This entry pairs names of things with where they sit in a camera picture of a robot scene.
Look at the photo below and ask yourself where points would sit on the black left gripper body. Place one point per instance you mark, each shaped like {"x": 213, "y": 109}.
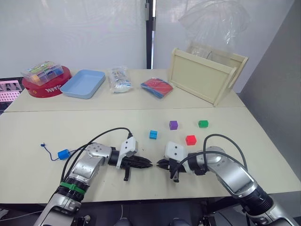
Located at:
{"x": 129, "y": 162}

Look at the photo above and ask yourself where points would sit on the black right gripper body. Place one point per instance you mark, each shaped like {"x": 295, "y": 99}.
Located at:
{"x": 176, "y": 166}

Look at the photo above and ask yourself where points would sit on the cyan block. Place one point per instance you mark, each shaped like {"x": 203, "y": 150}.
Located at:
{"x": 153, "y": 134}

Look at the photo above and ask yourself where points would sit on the blue lace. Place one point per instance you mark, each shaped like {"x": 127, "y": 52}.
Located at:
{"x": 42, "y": 145}

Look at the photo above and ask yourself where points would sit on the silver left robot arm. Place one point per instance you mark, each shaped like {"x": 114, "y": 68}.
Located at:
{"x": 82, "y": 168}

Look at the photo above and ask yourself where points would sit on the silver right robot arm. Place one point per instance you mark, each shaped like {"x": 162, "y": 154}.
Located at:
{"x": 235, "y": 174}

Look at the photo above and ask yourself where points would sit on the red block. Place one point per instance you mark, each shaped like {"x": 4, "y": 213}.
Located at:
{"x": 190, "y": 140}

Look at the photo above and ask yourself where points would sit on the purple block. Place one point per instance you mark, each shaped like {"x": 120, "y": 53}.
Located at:
{"x": 173, "y": 125}

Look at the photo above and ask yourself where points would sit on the green block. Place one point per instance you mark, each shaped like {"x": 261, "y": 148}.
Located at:
{"x": 203, "y": 123}

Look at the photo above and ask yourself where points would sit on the dark blue block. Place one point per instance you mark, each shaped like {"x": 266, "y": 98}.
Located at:
{"x": 64, "y": 154}

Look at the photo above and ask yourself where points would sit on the packet of red blue sheets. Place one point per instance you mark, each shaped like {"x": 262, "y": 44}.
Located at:
{"x": 156, "y": 87}

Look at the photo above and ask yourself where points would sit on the plastic bag of white items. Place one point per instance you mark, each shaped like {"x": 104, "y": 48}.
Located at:
{"x": 119, "y": 80}

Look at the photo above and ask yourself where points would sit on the light blue plastic tray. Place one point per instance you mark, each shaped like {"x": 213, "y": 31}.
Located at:
{"x": 82, "y": 83}

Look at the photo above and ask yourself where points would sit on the beige wooden crate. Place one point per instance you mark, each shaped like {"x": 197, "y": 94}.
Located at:
{"x": 197, "y": 75}

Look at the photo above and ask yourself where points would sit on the red round tin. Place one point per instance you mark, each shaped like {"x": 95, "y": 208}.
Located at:
{"x": 47, "y": 90}

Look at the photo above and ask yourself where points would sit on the black vertical pole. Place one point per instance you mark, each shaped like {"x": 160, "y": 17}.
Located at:
{"x": 150, "y": 42}

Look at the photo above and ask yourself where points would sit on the clear plastic compartment box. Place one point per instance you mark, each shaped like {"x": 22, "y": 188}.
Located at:
{"x": 42, "y": 71}

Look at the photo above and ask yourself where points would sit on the pink grid board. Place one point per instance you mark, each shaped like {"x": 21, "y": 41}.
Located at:
{"x": 9, "y": 94}

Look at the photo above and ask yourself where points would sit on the clear plastic bag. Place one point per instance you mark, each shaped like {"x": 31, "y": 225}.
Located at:
{"x": 211, "y": 21}

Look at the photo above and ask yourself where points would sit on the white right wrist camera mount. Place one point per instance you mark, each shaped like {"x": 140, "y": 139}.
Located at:
{"x": 175, "y": 150}

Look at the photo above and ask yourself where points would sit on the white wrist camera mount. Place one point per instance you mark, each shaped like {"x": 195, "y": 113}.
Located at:
{"x": 129, "y": 146}
{"x": 175, "y": 150}

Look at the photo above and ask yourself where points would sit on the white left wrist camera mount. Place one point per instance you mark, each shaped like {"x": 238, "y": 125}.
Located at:
{"x": 129, "y": 146}

